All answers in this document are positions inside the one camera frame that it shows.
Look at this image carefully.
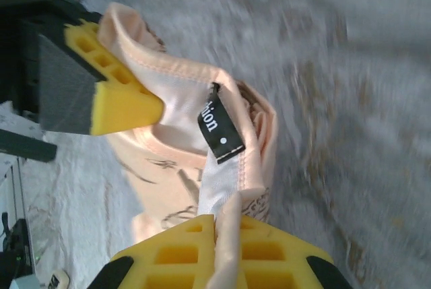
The peach printed t-shirt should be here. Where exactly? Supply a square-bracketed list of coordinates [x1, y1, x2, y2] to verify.
[97, 1, 279, 289]

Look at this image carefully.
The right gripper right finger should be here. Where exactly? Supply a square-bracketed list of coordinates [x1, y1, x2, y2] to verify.
[238, 215, 353, 289]

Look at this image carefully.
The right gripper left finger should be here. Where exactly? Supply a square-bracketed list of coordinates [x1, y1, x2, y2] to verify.
[89, 214, 216, 289]

